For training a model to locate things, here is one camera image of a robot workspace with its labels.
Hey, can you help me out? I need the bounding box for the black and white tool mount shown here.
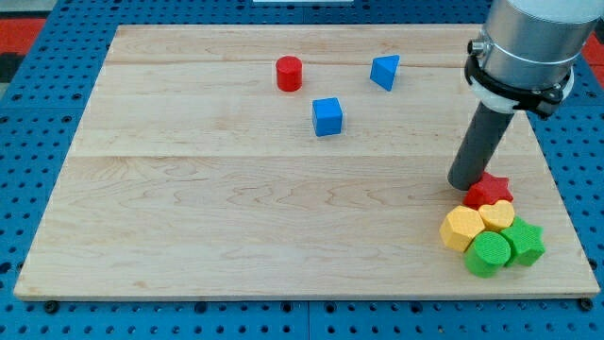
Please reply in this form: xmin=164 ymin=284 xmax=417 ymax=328
xmin=464 ymin=39 xmax=574 ymax=119

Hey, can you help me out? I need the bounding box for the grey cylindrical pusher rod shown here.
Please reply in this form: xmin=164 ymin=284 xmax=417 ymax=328
xmin=447 ymin=102 xmax=513 ymax=191

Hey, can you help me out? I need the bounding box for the blue cube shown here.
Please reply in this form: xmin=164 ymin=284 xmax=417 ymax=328
xmin=312 ymin=97 xmax=344 ymax=137

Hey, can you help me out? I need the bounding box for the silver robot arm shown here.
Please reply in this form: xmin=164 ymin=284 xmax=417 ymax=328
xmin=447 ymin=0 xmax=603 ymax=191

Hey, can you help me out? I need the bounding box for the yellow hexagon block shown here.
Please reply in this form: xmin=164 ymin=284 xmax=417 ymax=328
xmin=439 ymin=206 xmax=485 ymax=252

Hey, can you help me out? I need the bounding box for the red star block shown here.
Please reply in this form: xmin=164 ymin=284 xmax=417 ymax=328
xmin=462 ymin=172 xmax=513 ymax=210

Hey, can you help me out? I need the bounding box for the yellow heart block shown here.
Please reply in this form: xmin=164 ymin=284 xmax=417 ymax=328
xmin=478 ymin=200 xmax=515 ymax=232

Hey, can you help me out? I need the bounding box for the blue triangular prism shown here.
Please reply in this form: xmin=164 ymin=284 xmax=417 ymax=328
xmin=370 ymin=55 xmax=400 ymax=92

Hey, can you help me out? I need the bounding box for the green star block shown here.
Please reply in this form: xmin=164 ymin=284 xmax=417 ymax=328
xmin=500 ymin=216 xmax=545 ymax=266

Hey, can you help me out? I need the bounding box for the green cylinder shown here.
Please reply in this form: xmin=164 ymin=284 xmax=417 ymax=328
xmin=464 ymin=231 xmax=512 ymax=278

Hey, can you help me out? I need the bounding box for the red cylinder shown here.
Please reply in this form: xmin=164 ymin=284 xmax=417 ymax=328
xmin=276 ymin=56 xmax=303 ymax=92

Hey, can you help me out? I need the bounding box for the light wooden board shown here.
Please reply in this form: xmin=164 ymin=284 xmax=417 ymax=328
xmin=14 ymin=25 xmax=599 ymax=301

